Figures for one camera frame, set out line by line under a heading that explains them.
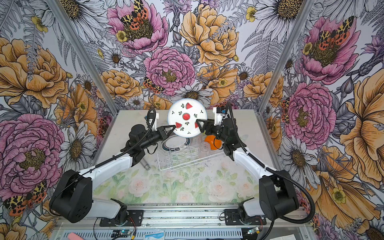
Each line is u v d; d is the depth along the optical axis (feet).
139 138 2.06
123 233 2.33
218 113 2.37
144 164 2.93
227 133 2.11
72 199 1.40
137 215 2.47
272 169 1.50
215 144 3.12
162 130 2.35
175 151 3.09
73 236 2.29
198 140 3.15
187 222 2.44
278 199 1.40
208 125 2.34
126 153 1.91
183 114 2.55
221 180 2.86
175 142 2.93
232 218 2.43
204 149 3.17
